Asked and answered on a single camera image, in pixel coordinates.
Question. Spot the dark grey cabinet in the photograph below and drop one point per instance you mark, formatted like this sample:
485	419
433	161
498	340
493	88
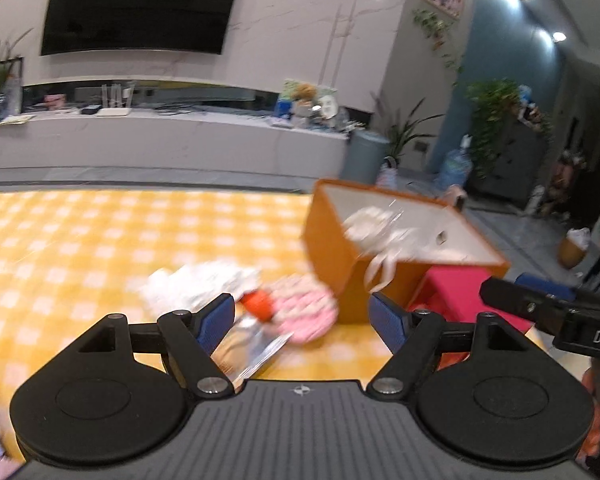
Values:
522	160

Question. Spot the papers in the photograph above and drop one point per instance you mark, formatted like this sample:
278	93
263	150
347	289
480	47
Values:
15	119

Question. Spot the pink space heater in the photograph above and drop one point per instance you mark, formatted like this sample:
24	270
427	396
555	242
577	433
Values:
455	194

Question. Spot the red box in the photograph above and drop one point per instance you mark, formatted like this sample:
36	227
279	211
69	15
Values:
445	290

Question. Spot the white upright appliance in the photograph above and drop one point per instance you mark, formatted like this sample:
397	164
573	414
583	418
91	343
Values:
536	197

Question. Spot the teddy bear gift display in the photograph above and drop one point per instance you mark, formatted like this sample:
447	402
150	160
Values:
287	100

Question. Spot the yellow checkered mat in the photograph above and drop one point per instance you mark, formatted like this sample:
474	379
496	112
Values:
80	250

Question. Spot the orange toy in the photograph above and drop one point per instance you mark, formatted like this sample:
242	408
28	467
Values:
257	304

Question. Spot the long-leaf potted plant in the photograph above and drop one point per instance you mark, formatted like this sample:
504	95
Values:
405	132

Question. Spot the white crumpled tissue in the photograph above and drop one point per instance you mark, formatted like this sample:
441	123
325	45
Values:
200	282

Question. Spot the small black device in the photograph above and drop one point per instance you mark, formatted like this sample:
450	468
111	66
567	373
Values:
91	109

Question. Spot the clear plastic bag with papers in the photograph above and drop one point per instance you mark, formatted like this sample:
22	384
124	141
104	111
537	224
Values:
375	232

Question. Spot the orange cardboard box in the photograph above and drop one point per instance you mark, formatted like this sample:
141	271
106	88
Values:
340	260

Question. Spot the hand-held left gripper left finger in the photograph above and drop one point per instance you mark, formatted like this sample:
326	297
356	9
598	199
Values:
215	325

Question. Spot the leafy plant on cabinet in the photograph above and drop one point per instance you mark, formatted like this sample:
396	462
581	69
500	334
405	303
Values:
492	110

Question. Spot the white marble television console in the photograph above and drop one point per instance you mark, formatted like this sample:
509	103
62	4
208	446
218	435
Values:
155	142

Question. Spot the white router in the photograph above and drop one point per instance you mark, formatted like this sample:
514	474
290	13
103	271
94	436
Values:
115	110

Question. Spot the pink box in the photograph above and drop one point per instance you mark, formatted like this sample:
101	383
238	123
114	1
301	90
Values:
54	101

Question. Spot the purple fuzzy clothing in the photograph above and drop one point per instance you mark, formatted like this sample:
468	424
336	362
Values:
0	470

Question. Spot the pink checkered cloth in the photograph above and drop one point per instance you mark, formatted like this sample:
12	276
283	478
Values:
305	312

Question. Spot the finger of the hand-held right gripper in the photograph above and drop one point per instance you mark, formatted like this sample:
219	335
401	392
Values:
525	305
545	282

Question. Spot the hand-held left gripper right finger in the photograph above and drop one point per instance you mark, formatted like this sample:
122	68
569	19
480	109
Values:
390	322

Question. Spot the blue water jug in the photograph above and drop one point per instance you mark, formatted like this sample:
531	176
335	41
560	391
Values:
455	167

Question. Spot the grey trash bin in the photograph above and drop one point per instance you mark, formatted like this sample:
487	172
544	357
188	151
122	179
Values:
364	157

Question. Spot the teddy bear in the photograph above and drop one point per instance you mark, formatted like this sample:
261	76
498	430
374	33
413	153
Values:
305	92

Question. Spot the hanging vine plant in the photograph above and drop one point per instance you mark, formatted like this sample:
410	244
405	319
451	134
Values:
432	25

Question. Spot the wall television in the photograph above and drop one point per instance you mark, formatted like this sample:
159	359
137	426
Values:
140	7

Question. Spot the potted grass plant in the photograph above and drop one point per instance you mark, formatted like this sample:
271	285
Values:
0	72

